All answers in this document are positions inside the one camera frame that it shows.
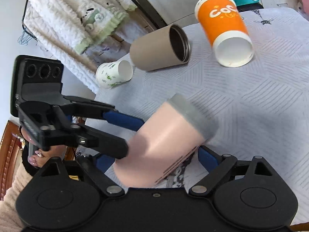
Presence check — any pink cup with grey rim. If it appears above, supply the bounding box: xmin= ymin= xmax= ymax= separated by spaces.
xmin=113 ymin=94 xmax=218 ymax=188

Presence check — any cream fluffy sleeve forearm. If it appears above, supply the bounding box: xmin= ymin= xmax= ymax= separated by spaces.
xmin=0 ymin=164 xmax=32 ymax=232

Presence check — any white green-patterned paper cup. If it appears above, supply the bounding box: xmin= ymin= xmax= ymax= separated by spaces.
xmin=96 ymin=60 xmax=134 ymax=89

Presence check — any beige cylindrical cup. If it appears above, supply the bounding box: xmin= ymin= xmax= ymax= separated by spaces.
xmin=129 ymin=24 xmax=191 ymax=71

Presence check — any orange paper cup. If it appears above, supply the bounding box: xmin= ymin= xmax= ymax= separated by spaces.
xmin=194 ymin=0 xmax=254 ymax=68

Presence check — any person's left hand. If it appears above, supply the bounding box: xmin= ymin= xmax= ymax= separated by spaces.
xmin=20 ymin=126 xmax=67 ymax=168

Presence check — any grey patterned tablecloth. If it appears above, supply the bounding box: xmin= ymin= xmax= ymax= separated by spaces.
xmin=95 ymin=8 xmax=308 ymax=224

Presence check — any white green fluffy robe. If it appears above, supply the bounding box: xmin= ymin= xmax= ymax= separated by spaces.
xmin=24 ymin=0 xmax=146 ymax=92

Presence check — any black mirror frame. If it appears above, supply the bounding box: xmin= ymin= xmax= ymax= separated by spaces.
xmin=132 ymin=0 xmax=168 ymax=29

